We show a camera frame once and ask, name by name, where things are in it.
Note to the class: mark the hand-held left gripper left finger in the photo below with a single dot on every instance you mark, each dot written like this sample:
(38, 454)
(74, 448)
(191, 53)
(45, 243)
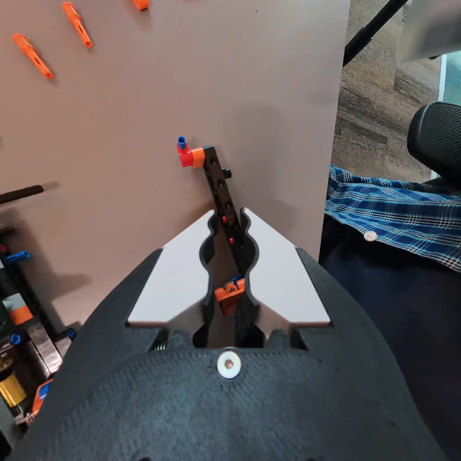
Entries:
(169, 288)

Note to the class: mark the black studless lego beam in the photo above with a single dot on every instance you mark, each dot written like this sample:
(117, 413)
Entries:
(220, 187)

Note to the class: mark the black metal table leg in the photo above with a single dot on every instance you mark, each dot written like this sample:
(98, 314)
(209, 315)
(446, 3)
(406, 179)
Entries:
(374, 27)

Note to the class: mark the lego car chassis build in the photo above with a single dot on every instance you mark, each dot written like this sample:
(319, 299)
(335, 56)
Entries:
(18, 313)

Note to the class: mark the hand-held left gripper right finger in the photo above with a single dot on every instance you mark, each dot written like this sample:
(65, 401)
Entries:
(284, 288)

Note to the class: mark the orange lego panel piece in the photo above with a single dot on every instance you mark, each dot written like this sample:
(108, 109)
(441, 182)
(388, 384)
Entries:
(228, 297)

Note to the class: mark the black mesh office chair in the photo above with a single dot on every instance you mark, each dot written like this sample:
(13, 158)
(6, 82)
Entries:
(439, 137)

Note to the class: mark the orange lego axle pin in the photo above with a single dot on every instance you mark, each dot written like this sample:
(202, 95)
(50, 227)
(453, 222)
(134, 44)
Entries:
(77, 25)
(32, 56)

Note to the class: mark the dark navy garment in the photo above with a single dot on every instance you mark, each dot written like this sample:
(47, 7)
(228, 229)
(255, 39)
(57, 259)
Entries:
(396, 324)

